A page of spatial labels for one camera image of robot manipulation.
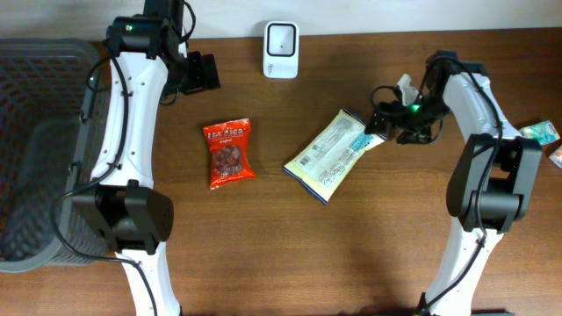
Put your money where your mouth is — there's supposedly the beige snack bag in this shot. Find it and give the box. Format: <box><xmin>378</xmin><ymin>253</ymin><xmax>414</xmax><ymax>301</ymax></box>
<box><xmin>283</xmin><ymin>109</ymin><xmax>385</xmax><ymax>205</ymax></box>

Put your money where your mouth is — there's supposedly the green tissue pack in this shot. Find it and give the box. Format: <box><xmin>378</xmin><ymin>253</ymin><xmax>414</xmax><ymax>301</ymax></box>
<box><xmin>519</xmin><ymin>120</ymin><xmax>560</xmax><ymax>145</ymax></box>

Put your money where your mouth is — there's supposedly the grey plastic mesh basket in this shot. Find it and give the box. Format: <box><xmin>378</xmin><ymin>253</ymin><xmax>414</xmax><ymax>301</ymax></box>
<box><xmin>1</xmin><ymin>39</ymin><xmax>109</xmax><ymax>274</ymax></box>

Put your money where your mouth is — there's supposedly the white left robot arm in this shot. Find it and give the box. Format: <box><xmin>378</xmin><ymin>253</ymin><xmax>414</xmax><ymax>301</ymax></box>
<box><xmin>68</xmin><ymin>0</ymin><xmax>220</xmax><ymax>315</ymax></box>

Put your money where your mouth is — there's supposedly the red snack package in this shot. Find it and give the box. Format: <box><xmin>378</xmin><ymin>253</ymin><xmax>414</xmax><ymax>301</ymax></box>
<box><xmin>203</xmin><ymin>118</ymin><xmax>256</xmax><ymax>190</ymax></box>

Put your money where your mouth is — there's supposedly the white barcode scanner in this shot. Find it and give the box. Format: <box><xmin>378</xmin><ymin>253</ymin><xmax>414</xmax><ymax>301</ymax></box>
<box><xmin>263</xmin><ymin>21</ymin><xmax>300</xmax><ymax>79</ymax></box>

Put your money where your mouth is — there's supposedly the orange tissue pack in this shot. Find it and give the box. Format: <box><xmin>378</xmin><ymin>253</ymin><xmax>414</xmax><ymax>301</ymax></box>
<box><xmin>549</xmin><ymin>146</ymin><xmax>562</xmax><ymax>169</ymax></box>

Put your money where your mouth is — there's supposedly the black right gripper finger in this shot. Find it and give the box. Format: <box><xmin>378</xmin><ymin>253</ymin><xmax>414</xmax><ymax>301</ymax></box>
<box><xmin>364</xmin><ymin>111</ymin><xmax>393</xmax><ymax>137</ymax></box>
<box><xmin>396</xmin><ymin>130</ymin><xmax>433</xmax><ymax>145</ymax></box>

